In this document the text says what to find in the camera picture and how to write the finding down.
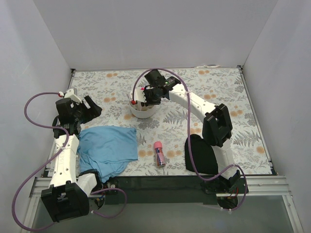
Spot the white round divided organizer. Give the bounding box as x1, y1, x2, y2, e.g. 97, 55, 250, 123
129, 102, 156, 119

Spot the pink capped glue tube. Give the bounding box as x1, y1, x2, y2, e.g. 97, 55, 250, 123
154, 141, 166, 167

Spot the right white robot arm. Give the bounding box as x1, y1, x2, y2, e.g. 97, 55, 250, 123
140, 69, 243, 193

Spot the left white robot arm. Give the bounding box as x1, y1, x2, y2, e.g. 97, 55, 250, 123
41, 95, 104, 222

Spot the floral patterned table mat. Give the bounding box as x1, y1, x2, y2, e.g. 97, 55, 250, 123
70, 68, 272, 176

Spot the light blue cloth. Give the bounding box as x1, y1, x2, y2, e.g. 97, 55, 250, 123
77, 126, 138, 183

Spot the black cloth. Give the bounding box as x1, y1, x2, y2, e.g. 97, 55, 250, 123
190, 134, 218, 175

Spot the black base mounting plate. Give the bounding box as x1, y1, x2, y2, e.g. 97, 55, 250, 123
75, 176, 249, 206

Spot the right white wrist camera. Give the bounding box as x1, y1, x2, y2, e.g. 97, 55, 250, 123
129, 88, 146, 107

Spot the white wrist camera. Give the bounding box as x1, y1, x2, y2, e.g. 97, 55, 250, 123
129, 88, 146, 107
58, 88, 82, 104

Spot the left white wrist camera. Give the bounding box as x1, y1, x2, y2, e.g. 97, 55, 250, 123
58, 88, 82, 104

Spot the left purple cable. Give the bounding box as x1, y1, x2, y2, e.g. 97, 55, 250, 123
12, 91, 127, 231

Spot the aluminium frame rail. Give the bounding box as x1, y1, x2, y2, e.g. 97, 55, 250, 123
30, 176, 292, 198

